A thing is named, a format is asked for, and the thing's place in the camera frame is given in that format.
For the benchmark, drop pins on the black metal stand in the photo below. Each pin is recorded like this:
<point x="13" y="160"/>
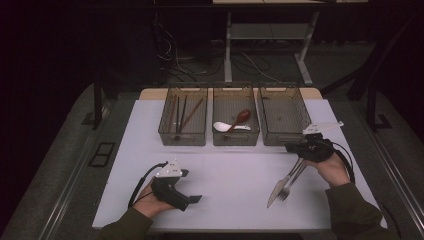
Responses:
<point x="97" y="103"/>
<point x="370" y="106"/>

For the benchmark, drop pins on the white table sheet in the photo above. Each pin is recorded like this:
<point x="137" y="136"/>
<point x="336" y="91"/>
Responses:
<point x="233" y="186"/>

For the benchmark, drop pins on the white metal frame desk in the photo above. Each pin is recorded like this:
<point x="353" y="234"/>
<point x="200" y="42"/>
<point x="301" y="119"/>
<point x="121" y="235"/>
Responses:
<point x="227" y="50"/>

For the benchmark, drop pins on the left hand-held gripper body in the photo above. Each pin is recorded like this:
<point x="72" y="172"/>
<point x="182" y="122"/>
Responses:
<point x="170" y="190"/>

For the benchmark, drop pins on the metal floor rail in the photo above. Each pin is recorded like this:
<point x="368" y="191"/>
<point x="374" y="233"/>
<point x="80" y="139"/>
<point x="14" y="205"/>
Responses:
<point x="71" y="186"/>
<point x="396" y="186"/>

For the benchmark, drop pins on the person's left hand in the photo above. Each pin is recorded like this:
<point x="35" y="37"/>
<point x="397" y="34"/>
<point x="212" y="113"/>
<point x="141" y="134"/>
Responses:
<point x="148" y="203"/>

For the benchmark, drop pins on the person's right hand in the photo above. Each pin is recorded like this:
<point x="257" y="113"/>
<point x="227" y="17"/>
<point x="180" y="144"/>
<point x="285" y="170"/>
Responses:
<point x="333" y="171"/>

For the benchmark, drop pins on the red-brown wooden spoon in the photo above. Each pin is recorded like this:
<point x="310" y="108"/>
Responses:
<point x="244" y="116"/>

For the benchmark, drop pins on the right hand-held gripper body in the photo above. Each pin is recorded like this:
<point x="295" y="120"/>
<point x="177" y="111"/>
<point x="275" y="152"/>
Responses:
<point x="316" y="148"/>

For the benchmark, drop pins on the white ceramic spoon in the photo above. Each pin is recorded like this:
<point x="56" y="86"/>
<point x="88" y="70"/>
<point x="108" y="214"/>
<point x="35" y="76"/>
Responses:
<point x="220" y="126"/>

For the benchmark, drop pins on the translucent grey plastic basket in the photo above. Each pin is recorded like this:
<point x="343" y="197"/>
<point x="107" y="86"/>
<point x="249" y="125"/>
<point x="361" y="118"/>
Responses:
<point x="286" y="113"/>
<point x="183" y="138"/>
<point x="235" y="100"/>

